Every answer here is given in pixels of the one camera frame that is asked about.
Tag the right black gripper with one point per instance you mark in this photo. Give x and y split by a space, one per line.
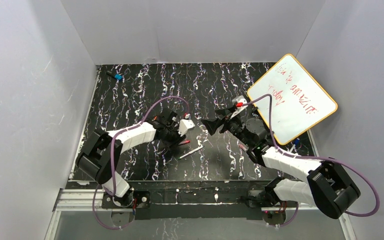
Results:
224 120

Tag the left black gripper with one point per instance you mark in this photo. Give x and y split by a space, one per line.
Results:
173 137

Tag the white pen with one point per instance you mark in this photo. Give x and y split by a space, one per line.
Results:
191 152

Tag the light pink pen cap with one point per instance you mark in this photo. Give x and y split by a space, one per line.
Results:
243 147

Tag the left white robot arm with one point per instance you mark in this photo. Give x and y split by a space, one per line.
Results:
99 156

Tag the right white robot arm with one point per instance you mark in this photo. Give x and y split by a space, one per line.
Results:
320 183

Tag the blue cap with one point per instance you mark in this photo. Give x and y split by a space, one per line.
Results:
118 77

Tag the yellow-framed whiteboard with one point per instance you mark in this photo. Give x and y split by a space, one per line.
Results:
298 101

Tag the blue-tipped white marker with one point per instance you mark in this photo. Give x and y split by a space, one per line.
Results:
295 145

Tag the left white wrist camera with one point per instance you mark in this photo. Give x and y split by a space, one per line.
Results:
185 125

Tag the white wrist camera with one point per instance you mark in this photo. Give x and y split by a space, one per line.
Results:
185 125
239 104

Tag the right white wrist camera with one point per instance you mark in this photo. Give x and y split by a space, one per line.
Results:
239 104

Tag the aluminium frame rail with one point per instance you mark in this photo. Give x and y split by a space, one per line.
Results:
78 200

